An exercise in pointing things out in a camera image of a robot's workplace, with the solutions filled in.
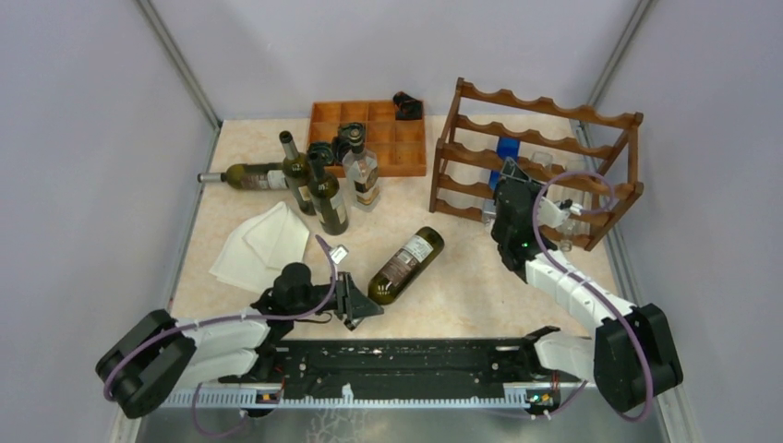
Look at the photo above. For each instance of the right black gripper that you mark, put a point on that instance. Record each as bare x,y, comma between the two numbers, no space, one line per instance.
511,171

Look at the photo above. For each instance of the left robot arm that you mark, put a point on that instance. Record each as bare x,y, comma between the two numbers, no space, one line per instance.
161,354

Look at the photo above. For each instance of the green bottle front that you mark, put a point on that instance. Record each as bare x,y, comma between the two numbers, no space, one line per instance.
327,197

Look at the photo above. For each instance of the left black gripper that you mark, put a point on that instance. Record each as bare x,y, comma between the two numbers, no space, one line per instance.
350,304

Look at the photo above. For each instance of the wooden compartment tray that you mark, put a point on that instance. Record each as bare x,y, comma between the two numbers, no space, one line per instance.
401,146

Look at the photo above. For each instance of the white cable duct strip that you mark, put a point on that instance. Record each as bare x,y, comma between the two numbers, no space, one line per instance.
513,397

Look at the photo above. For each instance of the black part in tray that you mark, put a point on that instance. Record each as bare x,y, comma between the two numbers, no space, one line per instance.
348,135

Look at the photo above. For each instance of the white folded cloth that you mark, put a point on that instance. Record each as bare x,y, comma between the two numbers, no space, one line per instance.
257,250

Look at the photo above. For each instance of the blue square glass bottle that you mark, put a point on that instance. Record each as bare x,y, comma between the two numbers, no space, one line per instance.
505,148

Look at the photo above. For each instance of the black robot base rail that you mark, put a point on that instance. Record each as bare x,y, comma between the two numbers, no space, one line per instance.
388,370

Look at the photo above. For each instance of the small clear labelled bottle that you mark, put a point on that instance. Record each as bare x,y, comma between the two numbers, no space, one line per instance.
361,168

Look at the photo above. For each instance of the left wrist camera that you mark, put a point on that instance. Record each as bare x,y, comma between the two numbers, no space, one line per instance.
338,254

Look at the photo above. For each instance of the black part behind tray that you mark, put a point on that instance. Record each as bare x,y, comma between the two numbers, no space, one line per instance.
406,107

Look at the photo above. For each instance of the clear glass bottle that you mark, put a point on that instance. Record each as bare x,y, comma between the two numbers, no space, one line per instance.
572,227
543,162

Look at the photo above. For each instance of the lying green wine bottle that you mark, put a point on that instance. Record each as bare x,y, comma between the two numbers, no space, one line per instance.
249,177

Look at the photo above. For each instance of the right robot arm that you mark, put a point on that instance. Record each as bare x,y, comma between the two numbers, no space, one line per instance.
630,354

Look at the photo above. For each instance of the clear glass bottle front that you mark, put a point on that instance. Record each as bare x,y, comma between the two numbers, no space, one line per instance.
543,162

